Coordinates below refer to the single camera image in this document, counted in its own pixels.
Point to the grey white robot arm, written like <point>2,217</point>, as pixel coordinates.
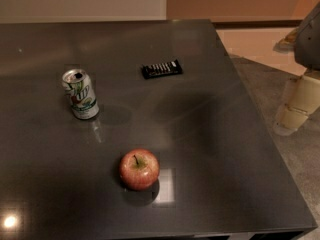
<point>304,41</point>

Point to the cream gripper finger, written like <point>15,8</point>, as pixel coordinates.
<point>301,98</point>

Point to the white green 7up can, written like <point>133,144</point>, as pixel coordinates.
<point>80,93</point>

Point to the black snack bar wrapper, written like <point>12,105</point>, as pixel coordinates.
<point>161,69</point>

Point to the red apple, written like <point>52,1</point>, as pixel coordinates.
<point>139,169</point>

